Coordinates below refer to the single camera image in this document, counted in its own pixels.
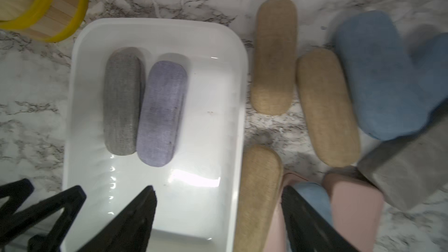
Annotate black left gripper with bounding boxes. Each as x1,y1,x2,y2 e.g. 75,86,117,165
1,178,86,252

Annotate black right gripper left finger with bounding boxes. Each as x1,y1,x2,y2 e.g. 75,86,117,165
79,185,158,252

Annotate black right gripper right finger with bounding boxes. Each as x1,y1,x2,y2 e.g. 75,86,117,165
281,185,356,252

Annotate blue glasses case front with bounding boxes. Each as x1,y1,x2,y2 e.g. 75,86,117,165
293,182,333,226

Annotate tan glasses case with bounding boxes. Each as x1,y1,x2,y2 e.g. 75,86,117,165
250,0,298,115
296,48,361,168
233,145,284,252

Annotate purple fabric glasses case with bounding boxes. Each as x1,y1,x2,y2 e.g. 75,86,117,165
136,61,188,168

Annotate grey fabric glasses case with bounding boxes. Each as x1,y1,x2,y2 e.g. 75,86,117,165
103,49,144,156

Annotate tan glasses case back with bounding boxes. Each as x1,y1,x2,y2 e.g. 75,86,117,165
250,0,298,115

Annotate pink glasses case left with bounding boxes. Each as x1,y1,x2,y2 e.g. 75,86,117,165
264,171,308,252

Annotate pink glasses case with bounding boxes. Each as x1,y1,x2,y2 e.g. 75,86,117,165
264,171,308,252
322,173,385,252

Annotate pink glasses case right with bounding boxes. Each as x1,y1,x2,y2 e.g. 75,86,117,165
322,173,385,252

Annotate tan glasses case front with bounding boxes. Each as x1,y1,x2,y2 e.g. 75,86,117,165
233,145,284,252

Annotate white plastic storage tray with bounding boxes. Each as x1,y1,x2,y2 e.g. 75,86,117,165
61,18,248,252

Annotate grey rectangular glasses case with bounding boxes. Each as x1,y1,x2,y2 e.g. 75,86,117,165
358,111,448,211

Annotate yellow bamboo steamer basket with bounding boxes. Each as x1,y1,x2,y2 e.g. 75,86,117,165
1,0,89,43

